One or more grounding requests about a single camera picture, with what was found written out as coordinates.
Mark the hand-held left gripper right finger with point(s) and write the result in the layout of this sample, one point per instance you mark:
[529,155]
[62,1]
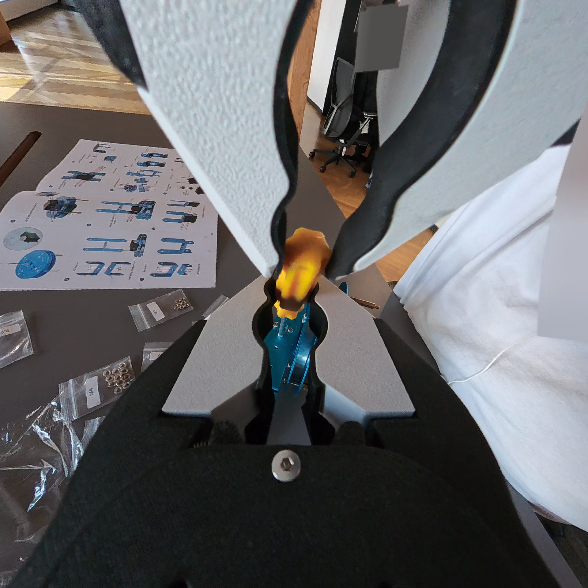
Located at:
[363,367]

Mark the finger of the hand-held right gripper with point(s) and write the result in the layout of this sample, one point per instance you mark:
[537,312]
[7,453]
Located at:
[528,92]
[216,115]

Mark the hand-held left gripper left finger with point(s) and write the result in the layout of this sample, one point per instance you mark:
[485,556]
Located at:
[216,367]

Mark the blue metal robot base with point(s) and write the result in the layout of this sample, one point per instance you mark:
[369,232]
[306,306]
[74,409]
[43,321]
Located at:
[287,353]

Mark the yellow screwdriver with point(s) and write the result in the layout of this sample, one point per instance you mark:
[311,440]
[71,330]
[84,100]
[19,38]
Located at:
[301,266]

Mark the grey desk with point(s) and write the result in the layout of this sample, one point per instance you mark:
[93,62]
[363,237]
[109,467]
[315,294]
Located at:
[92,330]

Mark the narrow clear bag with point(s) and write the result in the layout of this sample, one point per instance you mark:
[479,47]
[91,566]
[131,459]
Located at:
[215,307]

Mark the small clear labelled bag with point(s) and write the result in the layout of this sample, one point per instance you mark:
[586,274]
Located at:
[154,356]

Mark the brass standoff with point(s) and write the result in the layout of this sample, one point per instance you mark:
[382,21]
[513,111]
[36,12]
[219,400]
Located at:
[365,303]

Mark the labelled bag of small nuts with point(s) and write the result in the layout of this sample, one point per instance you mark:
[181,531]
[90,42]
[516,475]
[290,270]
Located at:
[156,312]

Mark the wooden door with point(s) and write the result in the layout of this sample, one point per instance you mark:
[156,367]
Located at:
[303,92]

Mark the labelled bag of large nuts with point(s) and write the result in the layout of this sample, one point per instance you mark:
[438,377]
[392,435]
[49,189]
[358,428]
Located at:
[92,390]

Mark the black office chair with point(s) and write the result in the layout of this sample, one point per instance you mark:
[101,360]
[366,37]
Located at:
[342,105]

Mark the person in white shirt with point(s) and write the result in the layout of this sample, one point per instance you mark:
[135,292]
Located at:
[482,321]

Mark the printed instruction sheet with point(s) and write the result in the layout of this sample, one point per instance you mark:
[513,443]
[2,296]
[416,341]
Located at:
[115,229]

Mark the crumpled clear plastic wrap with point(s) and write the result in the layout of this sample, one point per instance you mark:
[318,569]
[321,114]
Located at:
[36,450]

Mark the clear bag with white label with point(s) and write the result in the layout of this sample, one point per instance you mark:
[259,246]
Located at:
[13,340]

